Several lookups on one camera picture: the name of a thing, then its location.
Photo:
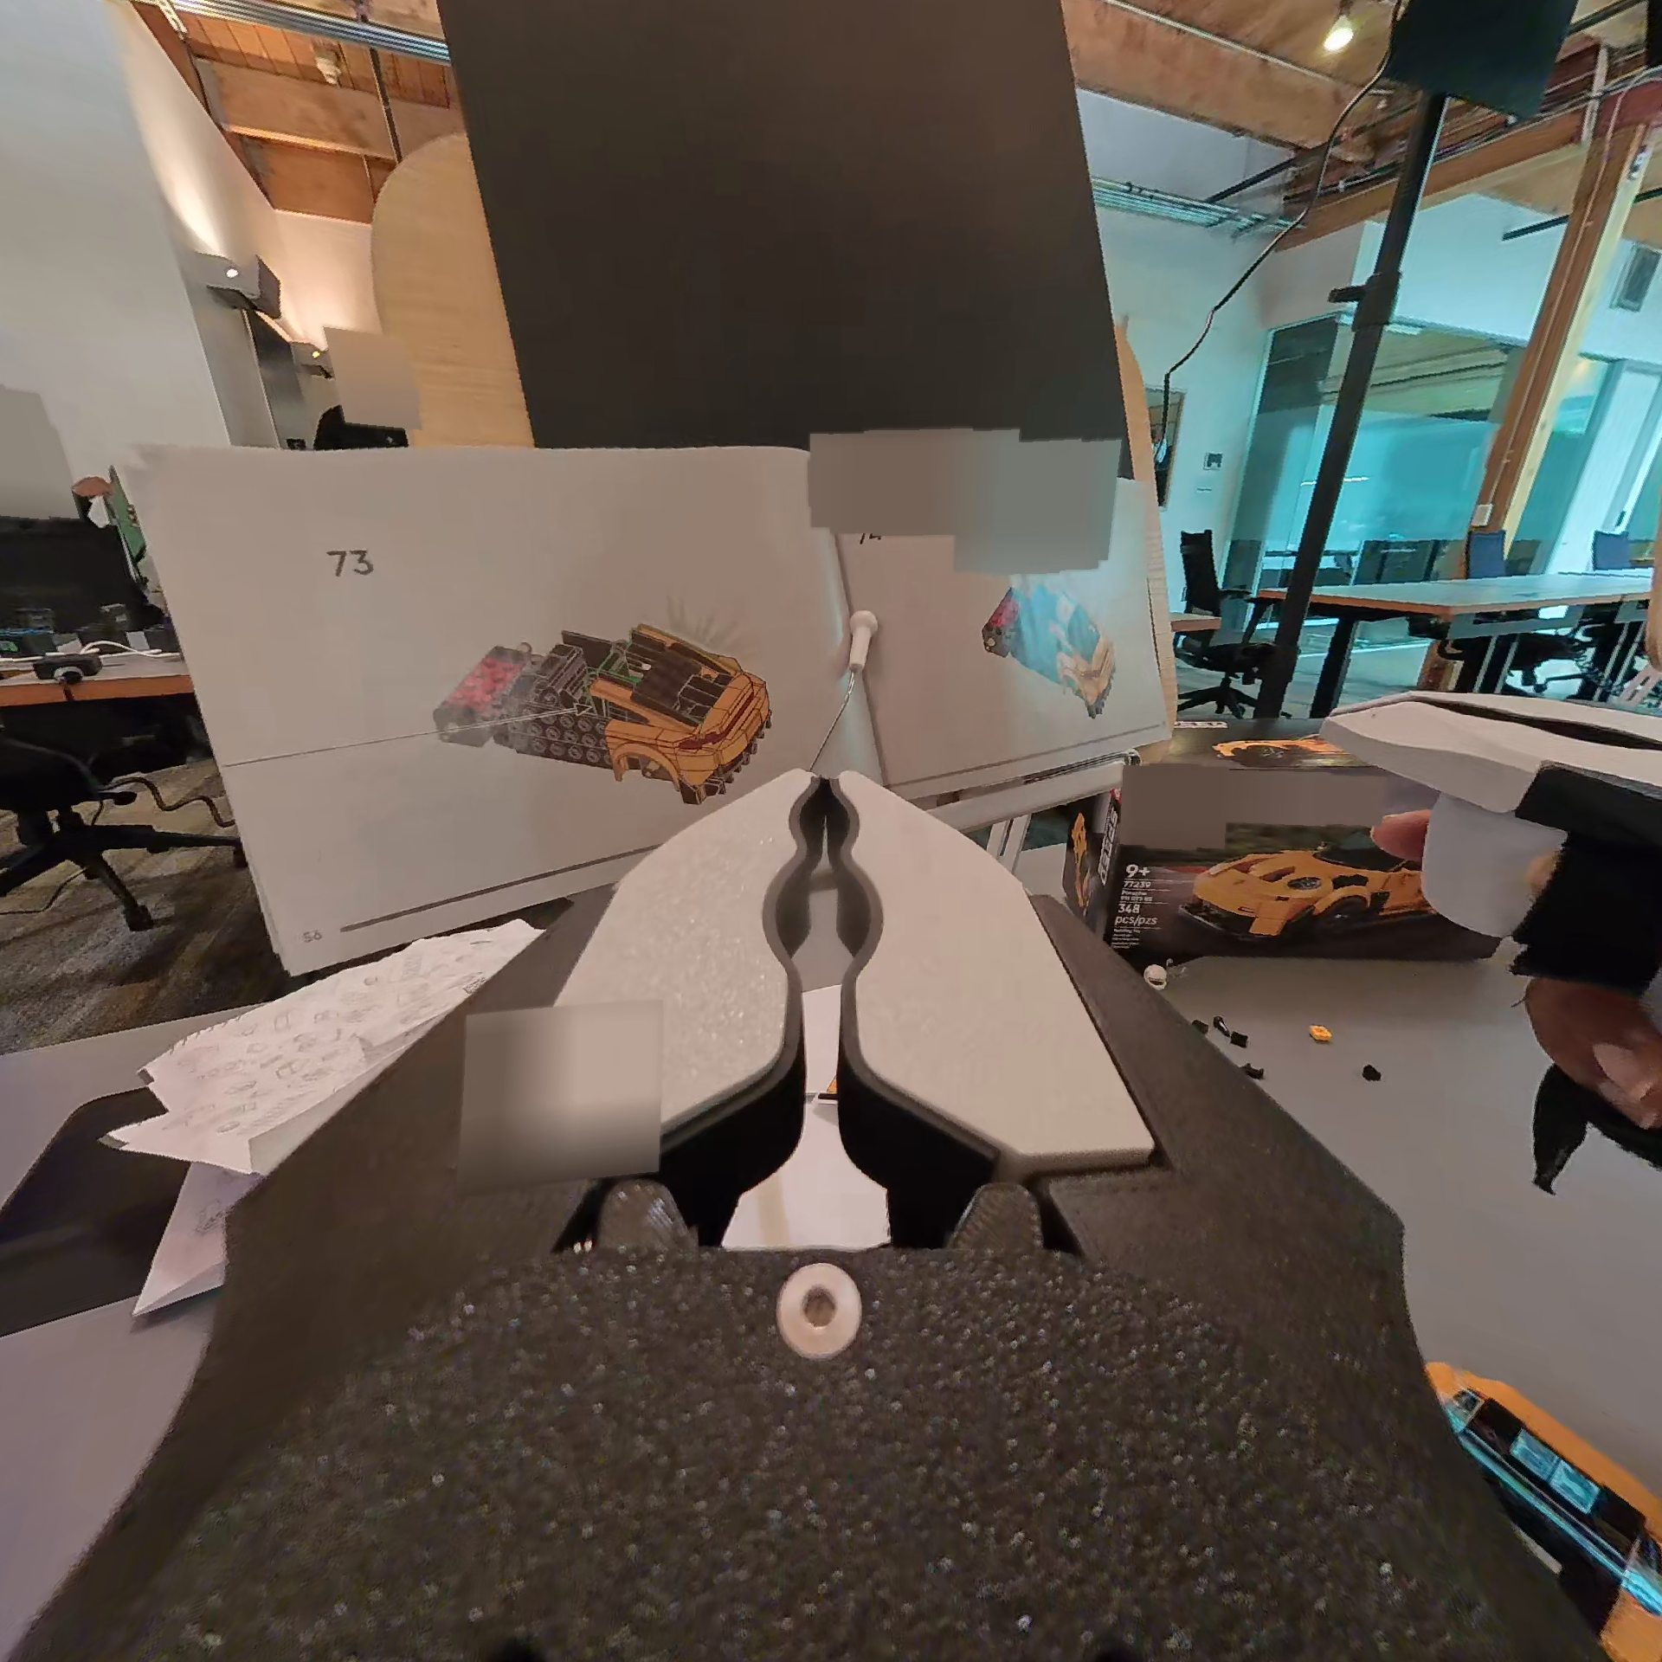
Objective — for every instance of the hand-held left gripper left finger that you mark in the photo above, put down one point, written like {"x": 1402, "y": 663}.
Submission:
{"x": 701, "y": 935}

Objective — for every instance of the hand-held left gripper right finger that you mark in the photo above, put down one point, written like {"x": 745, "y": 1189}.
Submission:
{"x": 988, "y": 1014}

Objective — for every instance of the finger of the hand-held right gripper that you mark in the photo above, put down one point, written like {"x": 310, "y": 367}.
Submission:
{"x": 1584, "y": 714}
{"x": 1429, "y": 747}

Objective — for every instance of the orange lego car model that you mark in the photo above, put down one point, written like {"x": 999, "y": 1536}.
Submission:
{"x": 1558, "y": 1494}

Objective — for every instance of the lego set box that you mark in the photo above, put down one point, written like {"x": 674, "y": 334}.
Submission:
{"x": 1312, "y": 896}

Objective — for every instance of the lego instruction booklet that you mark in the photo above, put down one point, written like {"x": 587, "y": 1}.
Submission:
{"x": 286, "y": 676}

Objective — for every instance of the person's right hand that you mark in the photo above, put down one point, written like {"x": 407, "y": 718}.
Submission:
{"x": 1617, "y": 1053}

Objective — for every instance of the long wooden office table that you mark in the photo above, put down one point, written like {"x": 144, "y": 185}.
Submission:
{"x": 1494, "y": 591}

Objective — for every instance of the black office chair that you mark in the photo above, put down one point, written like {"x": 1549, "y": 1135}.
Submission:
{"x": 1201, "y": 586}
{"x": 52, "y": 780}

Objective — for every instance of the black light stand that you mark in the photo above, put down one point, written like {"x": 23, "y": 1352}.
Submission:
{"x": 1350, "y": 391}

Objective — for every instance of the wooden column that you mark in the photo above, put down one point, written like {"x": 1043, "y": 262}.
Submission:
{"x": 1558, "y": 324}

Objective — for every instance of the background office desk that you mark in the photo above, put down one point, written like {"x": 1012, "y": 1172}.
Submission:
{"x": 117, "y": 676}

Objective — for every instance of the dark grey board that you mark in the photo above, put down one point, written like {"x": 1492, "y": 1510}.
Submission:
{"x": 780, "y": 222}

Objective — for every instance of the ceiling lamp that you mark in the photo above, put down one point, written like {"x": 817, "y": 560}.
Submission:
{"x": 1337, "y": 34}

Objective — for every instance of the black computer monitor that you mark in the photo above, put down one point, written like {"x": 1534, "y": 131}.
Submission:
{"x": 65, "y": 573}

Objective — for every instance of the wall lamp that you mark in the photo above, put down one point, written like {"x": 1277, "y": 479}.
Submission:
{"x": 242, "y": 280}

